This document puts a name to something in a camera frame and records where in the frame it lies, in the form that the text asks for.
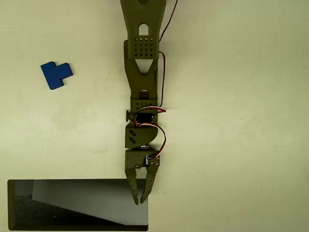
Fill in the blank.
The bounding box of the blue T block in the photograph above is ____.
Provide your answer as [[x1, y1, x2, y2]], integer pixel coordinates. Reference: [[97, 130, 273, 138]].
[[40, 61, 74, 90]]

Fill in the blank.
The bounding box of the rectangular table opening bin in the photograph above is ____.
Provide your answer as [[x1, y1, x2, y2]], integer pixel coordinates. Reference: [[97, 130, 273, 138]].
[[7, 178, 149, 232]]

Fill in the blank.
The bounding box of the white red black servo cable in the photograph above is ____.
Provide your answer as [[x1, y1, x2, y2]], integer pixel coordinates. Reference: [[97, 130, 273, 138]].
[[133, 106, 168, 160]]

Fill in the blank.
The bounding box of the thin red black cable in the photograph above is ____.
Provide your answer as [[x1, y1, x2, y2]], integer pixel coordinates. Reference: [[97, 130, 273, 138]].
[[158, 0, 179, 110]]

